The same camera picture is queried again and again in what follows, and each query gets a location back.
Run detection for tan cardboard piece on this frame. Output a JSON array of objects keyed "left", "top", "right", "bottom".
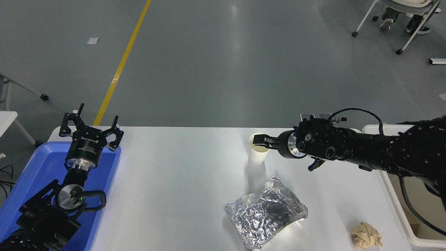
[{"left": 405, "top": 210, "right": 421, "bottom": 235}]

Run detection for blue plastic tray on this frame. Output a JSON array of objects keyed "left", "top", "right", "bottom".
[{"left": 0, "top": 141, "right": 122, "bottom": 251}]

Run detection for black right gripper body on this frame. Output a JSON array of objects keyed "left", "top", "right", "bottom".
[{"left": 277, "top": 130, "right": 298, "bottom": 158}]

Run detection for thin black cables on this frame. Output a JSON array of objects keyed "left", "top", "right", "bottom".
[{"left": 0, "top": 165, "right": 14, "bottom": 199}]

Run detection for small white table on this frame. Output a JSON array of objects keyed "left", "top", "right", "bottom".
[{"left": 0, "top": 111, "right": 44, "bottom": 147}]

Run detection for grey wheeled frame leg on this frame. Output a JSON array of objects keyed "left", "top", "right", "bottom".
[{"left": 0, "top": 71, "right": 49, "bottom": 102}]

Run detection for white paper cup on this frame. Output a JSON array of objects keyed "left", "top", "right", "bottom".
[{"left": 248, "top": 132, "right": 271, "bottom": 166}]

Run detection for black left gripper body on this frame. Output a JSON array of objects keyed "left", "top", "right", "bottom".
[{"left": 66, "top": 127, "right": 108, "bottom": 165}]

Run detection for large pale plastic bin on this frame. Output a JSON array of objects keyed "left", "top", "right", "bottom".
[{"left": 362, "top": 124, "right": 446, "bottom": 249}]

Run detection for crumpled tan paper ball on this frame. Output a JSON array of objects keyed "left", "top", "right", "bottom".
[{"left": 349, "top": 222, "right": 383, "bottom": 249}]

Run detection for white wheeled chair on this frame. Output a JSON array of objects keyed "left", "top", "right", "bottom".
[{"left": 352, "top": 0, "right": 442, "bottom": 55}]

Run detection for person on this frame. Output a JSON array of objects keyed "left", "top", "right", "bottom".
[{"left": 379, "top": 7, "right": 431, "bottom": 35}]

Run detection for crumpled silver foil tray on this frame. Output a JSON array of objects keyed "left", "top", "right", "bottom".
[{"left": 224, "top": 175, "right": 308, "bottom": 251}]

